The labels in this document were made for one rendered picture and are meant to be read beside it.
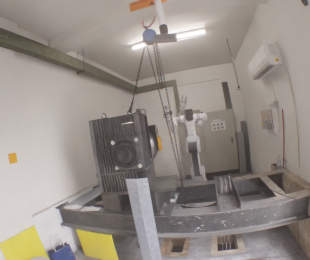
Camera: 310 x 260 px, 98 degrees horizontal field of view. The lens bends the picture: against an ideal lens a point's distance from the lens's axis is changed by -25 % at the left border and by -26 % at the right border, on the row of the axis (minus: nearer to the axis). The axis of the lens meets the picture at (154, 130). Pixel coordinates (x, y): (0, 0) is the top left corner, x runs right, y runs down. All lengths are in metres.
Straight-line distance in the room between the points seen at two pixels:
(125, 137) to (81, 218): 1.16
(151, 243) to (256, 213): 0.98
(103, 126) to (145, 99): 3.48
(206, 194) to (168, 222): 0.86
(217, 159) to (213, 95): 1.65
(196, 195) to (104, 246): 1.31
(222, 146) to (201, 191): 2.34
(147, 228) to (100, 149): 0.84
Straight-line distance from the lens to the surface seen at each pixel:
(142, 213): 1.59
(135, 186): 1.51
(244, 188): 2.49
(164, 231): 1.85
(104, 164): 1.74
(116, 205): 1.87
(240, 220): 1.76
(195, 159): 2.80
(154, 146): 2.03
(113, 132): 1.68
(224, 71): 4.99
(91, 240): 2.26
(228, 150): 4.64
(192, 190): 2.44
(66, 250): 2.27
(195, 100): 4.81
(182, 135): 4.59
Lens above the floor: 1.43
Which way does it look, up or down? level
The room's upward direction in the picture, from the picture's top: 8 degrees counter-clockwise
